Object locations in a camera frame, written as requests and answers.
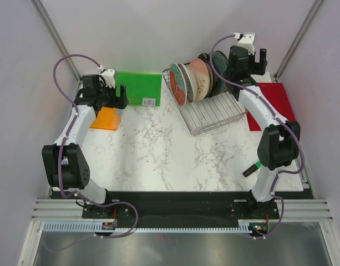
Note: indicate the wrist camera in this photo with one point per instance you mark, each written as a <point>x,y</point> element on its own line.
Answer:
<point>246,41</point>
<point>108,76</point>

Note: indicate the brown floral pattern plate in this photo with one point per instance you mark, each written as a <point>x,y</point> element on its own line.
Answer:
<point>190,82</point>

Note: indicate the dark striped plate behind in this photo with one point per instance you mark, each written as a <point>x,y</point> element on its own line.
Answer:
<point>226,58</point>

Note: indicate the red plastic folder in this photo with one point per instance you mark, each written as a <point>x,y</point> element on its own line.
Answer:
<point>276,94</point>

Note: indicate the white cable duct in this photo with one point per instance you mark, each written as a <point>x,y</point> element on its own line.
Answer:
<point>117,227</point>

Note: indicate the pink beige leaf plate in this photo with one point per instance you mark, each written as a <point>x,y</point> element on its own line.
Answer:
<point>202,77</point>

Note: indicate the orange plastic folder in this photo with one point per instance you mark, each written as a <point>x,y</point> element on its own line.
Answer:
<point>107,119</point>

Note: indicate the black green highlighter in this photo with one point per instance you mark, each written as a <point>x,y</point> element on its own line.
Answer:
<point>253,168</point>

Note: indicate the red blue flower plate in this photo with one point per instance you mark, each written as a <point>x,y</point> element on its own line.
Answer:
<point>178,85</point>

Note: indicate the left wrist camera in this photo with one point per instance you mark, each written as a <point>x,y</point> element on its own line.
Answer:
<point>108,76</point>

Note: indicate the black gold rimmed plate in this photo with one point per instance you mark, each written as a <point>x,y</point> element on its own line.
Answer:
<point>206,58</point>

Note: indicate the green plastic folder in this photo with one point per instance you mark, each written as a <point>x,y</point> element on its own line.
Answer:
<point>142,89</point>

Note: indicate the dark red rimmed beige plate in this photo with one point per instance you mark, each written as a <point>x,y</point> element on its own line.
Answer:
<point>211,82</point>

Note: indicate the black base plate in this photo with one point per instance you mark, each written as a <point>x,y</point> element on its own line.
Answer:
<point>180,208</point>

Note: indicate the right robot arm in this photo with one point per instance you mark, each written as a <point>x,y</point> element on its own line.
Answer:
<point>279,144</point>

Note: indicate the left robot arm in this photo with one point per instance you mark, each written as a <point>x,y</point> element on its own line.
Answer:
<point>65,164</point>

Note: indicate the teal green plate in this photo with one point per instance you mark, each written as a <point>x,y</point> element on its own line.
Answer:
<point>220,63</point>

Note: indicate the metal wire dish rack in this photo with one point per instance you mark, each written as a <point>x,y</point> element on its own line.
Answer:
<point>208,114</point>

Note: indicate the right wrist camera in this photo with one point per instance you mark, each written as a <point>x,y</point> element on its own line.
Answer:
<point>246,41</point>

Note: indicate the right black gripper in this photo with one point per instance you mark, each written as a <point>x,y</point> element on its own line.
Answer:
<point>258,68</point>

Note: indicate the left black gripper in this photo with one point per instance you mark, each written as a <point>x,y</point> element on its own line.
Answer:
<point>120,102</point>

